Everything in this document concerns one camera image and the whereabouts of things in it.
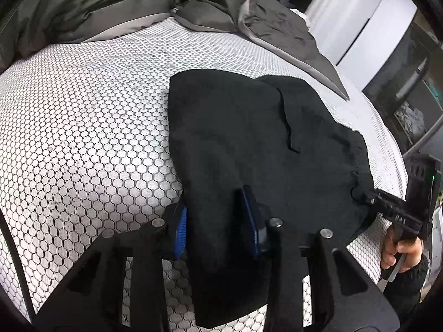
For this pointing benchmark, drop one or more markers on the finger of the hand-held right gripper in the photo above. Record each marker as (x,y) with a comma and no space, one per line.
(387,205)

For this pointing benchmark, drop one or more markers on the white hexagon-pattern mattress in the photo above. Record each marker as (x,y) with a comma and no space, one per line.
(86,128)

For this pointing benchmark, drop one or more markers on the white wardrobe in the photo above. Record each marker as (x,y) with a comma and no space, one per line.
(363,17)

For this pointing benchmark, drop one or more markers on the person's right hand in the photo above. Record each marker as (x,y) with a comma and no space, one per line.
(410,252)

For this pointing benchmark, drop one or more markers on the person's right forearm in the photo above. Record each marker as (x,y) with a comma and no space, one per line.
(408,290)

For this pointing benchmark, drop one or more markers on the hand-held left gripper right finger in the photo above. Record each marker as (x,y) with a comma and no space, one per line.
(250,218)

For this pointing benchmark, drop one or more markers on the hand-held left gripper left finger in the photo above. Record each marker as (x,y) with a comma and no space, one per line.
(181,231)

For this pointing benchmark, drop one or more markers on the dark shelf unit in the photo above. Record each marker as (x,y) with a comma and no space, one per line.
(412,86)

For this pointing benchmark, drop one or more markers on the black pants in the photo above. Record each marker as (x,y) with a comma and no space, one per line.
(235,138)

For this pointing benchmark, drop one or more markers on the grey-green duvet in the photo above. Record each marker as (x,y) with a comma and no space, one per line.
(103,0)

